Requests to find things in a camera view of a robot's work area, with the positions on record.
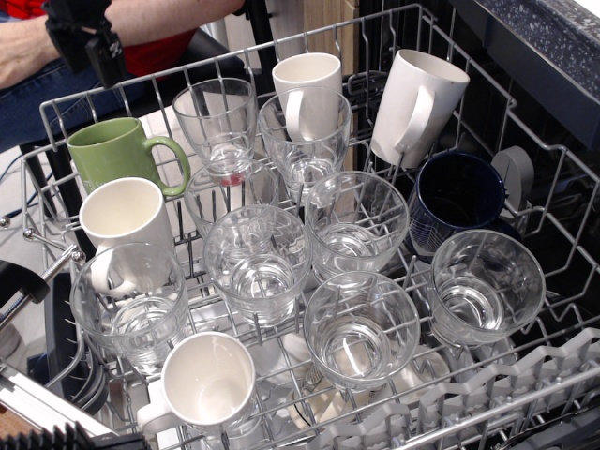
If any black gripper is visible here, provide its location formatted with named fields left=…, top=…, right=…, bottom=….
left=42, top=0, right=128, bottom=88

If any green ceramic mug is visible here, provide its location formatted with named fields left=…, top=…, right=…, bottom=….
left=67, top=117, right=191, bottom=196

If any person forearm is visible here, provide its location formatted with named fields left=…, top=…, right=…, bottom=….
left=1, top=0, right=243, bottom=89

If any white mug left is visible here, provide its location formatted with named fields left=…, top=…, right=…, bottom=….
left=79, top=177, right=174, bottom=295

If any white mug back centre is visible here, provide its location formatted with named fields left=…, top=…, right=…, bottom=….
left=272, top=52, right=342, bottom=142

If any tall white mug right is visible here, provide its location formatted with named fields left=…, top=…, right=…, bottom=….
left=370, top=49, right=470, bottom=170

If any white mug front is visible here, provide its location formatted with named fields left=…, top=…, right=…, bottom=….
left=137, top=332, right=256, bottom=436

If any dark blue mug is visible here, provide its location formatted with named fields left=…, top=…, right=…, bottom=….
left=405, top=151, right=522, bottom=263

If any clear glass back left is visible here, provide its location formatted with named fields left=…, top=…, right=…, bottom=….
left=172, top=78, right=258, bottom=166

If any clear glass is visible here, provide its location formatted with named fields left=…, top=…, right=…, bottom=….
left=305, top=171, right=409, bottom=281
left=70, top=243, right=188, bottom=375
left=172, top=78, right=258, bottom=166
left=258, top=86, right=352, bottom=203
left=303, top=271, right=421, bottom=392
left=184, top=157, right=279, bottom=237
left=427, top=229, right=546, bottom=347
left=203, top=204, right=312, bottom=327

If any clear glass middle left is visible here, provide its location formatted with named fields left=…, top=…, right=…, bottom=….
left=184, top=157, right=279, bottom=237

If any clear glass back centre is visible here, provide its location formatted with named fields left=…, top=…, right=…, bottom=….
left=258, top=86, right=352, bottom=203

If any black clamp with metal screw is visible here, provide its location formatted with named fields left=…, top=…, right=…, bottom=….
left=1, top=245, right=86, bottom=331

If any clear glass front left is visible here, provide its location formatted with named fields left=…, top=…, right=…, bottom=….
left=70, top=243, right=188, bottom=375

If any clear glass centre right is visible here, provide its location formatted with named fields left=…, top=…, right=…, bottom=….
left=305, top=171, right=409, bottom=281

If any clear glass front centre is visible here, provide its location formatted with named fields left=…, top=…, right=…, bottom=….
left=303, top=271, right=421, bottom=392

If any grey plastic rack clip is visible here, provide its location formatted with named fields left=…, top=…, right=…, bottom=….
left=491, top=146, right=534, bottom=209

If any speckled dark countertop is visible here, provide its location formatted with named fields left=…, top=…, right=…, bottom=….
left=480, top=1, right=599, bottom=99

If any grey plastic tine row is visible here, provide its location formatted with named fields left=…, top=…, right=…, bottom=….
left=262, top=327, right=600, bottom=450

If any grey wire dishwasher rack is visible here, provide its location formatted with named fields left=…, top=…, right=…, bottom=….
left=20, top=3, right=600, bottom=450

